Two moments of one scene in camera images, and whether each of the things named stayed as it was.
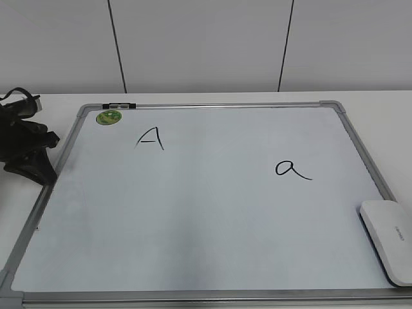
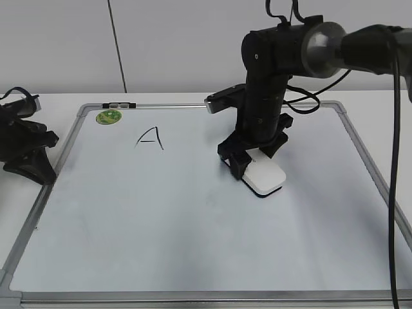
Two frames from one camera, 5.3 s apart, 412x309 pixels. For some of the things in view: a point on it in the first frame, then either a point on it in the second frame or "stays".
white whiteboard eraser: x=389 y=224 -> x=262 y=176
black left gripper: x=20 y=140 stays
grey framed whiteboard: x=205 y=205 stays
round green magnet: x=108 y=116 stays
